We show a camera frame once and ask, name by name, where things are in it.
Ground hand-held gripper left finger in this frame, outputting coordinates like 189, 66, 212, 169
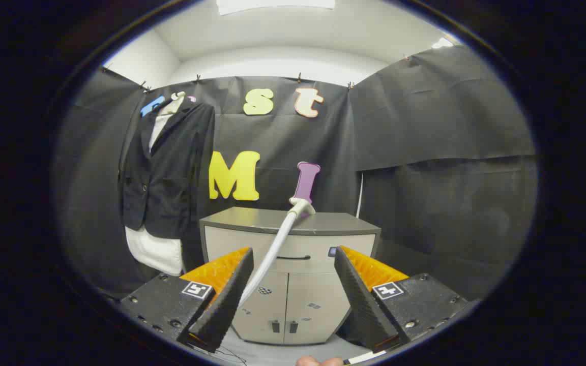
120, 247, 254, 354

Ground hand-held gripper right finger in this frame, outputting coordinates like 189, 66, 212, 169
334, 246, 482, 354

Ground white garment steamer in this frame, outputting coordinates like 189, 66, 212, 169
239, 197, 317, 308

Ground black suit jacket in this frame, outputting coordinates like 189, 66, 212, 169
119, 101, 216, 239

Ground beige plastic clothes hanger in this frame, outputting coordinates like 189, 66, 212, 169
158, 91, 187, 116

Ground grey cabinet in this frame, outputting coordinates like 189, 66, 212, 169
199, 206, 382, 345

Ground black backdrop cloth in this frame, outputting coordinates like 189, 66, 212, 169
51, 45, 538, 300

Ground row of black cloth clips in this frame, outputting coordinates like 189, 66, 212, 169
101, 53, 411, 93

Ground long ceiling light panel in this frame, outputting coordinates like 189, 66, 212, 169
216, 0, 335, 16

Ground thin black wires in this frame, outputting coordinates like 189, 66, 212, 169
217, 346, 248, 365

